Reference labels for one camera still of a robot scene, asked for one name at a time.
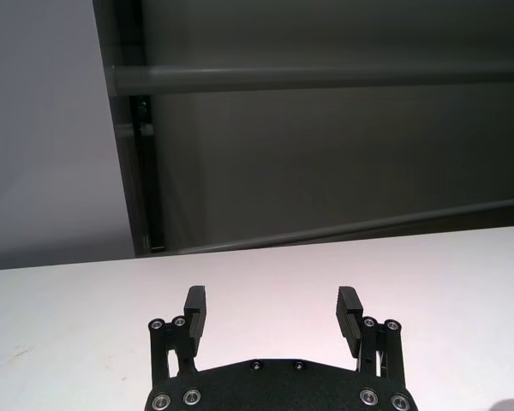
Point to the grey horizontal frame rail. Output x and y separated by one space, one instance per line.
282 79

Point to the dark vertical frame post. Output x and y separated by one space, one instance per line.
124 171

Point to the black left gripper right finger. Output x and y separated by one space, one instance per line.
349 325

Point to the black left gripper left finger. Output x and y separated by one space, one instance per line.
195 329

